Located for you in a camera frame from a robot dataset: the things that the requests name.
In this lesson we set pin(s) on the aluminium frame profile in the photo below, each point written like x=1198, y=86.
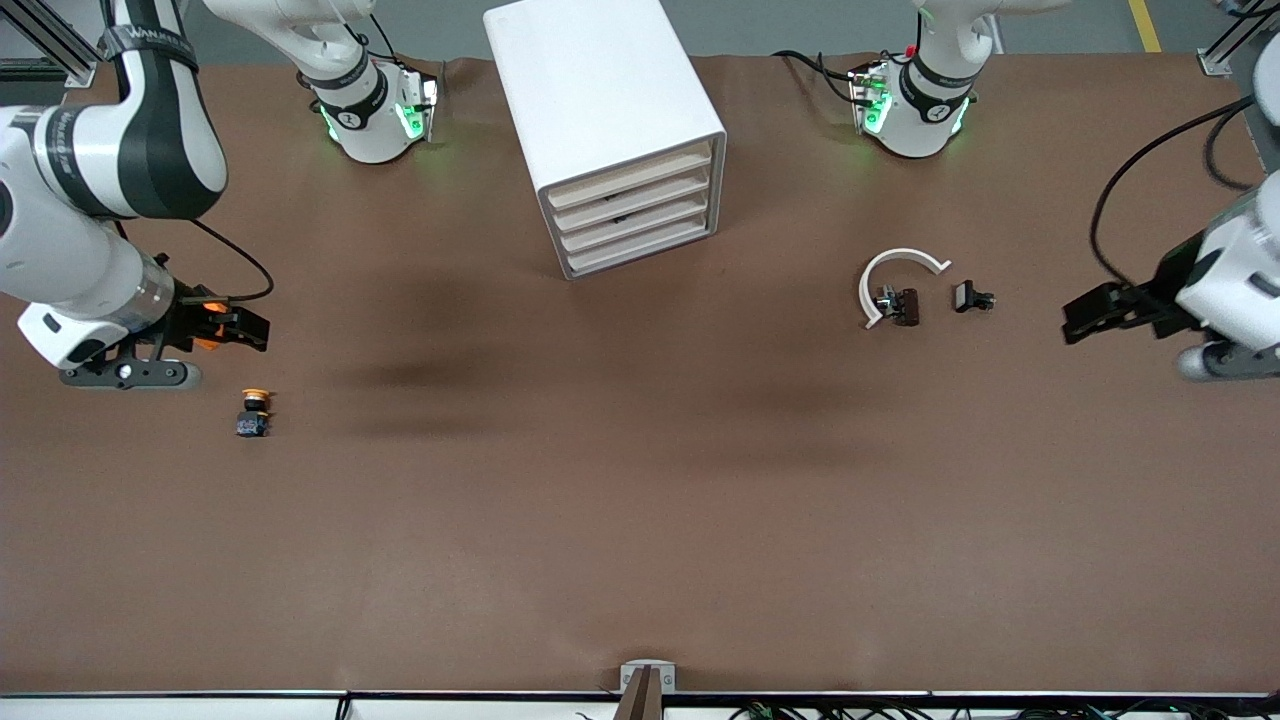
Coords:
x=50, y=45
x=1225, y=55

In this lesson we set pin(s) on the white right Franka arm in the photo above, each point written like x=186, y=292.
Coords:
x=150, y=150

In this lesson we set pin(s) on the brown post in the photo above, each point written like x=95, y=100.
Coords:
x=640, y=700

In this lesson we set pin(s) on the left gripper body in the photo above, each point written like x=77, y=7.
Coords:
x=1172, y=283

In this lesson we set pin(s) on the white drawer cabinet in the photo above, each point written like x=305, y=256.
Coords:
x=600, y=90

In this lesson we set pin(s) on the brown table cover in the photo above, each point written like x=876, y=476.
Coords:
x=640, y=520

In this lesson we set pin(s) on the dark brown small component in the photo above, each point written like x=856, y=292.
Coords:
x=905, y=306

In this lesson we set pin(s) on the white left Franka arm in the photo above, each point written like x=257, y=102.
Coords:
x=925, y=120

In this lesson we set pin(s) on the small black clip component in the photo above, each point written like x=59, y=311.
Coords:
x=968, y=296

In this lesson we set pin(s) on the yellow push button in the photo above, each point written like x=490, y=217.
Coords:
x=256, y=412

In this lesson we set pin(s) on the white plastic drawer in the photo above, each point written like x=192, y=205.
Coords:
x=630, y=178
x=630, y=203
x=640, y=248
x=640, y=226

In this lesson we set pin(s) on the white curved plastic part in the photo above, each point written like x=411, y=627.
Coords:
x=868, y=285

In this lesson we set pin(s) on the grey metal table bracket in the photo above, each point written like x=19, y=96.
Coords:
x=628, y=672

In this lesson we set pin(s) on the orange block with hole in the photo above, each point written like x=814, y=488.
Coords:
x=208, y=297

